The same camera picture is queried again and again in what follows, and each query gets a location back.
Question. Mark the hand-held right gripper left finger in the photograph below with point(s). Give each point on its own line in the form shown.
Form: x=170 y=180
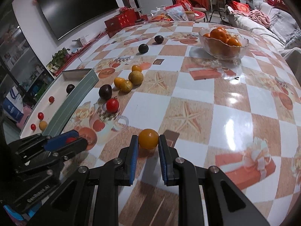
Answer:
x=134 y=160

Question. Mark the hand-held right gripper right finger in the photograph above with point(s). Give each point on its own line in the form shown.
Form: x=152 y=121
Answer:
x=163 y=160

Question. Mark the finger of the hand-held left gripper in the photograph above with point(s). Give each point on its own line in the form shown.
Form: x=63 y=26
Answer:
x=70 y=147
x=60 y=139

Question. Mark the yellow-brown round fruit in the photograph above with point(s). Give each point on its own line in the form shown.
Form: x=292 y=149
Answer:
x=43 y=125
x=135 y=78
x=148 y=138

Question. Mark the grey-green rectangular tray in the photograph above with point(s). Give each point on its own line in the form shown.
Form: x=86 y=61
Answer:
x=70 y=108

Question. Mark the dark purple plum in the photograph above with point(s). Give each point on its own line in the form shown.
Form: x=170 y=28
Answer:
x=70 y=88
x=159 y=39
x=143 y=48
x=105 y=91

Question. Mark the blue white bag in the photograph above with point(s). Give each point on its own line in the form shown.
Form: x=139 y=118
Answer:
x=13 y=103

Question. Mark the green potted plant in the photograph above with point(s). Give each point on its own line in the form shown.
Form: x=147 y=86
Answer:
x=58 y=57

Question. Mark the glass display cabinet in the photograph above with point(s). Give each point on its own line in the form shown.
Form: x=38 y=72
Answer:
x=18 y=58

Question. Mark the clear glass bowl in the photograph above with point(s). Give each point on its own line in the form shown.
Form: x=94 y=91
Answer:
x=223 y=53

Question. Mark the red gift box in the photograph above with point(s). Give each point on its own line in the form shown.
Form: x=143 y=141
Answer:
x=112 y=24
x=127 y=17

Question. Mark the pile of oranges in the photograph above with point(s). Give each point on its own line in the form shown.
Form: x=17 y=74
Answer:
x=218 y=34

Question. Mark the clear plastic bag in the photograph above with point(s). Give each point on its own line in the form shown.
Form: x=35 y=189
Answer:
x=176 y=13

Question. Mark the red round tin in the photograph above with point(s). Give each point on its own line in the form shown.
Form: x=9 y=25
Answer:
x=199 y=14

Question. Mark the pink blanket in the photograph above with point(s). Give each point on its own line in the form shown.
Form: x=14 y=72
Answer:
x=258 y=17

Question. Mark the red patterned cushion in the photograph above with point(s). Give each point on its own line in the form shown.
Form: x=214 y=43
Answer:
x=239 y=6

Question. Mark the light grey sofa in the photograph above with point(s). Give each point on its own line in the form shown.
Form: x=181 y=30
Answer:
x=282 y=16

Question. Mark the red embroidered pillow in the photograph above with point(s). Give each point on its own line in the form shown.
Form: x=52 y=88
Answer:
x=281 y=0

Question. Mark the black wall television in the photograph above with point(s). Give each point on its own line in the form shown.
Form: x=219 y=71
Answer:
x=77 y=7

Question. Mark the metal frame chair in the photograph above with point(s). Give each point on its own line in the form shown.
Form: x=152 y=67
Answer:
x=217 y=7

